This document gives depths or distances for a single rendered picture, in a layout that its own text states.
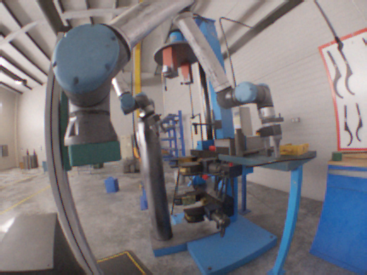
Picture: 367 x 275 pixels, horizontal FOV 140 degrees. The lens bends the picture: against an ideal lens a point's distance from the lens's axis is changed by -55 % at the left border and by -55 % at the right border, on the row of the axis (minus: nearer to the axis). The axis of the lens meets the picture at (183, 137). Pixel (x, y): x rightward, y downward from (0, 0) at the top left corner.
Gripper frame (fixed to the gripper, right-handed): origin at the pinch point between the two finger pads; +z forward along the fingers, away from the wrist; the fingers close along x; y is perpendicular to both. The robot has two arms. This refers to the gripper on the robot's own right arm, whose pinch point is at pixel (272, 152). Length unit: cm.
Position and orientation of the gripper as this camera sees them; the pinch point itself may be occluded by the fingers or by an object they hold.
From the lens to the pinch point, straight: 78.1
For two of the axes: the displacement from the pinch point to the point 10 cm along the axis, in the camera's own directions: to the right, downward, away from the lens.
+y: -9.9, 1.3, -0.5
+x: 0.4, -0.8, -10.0
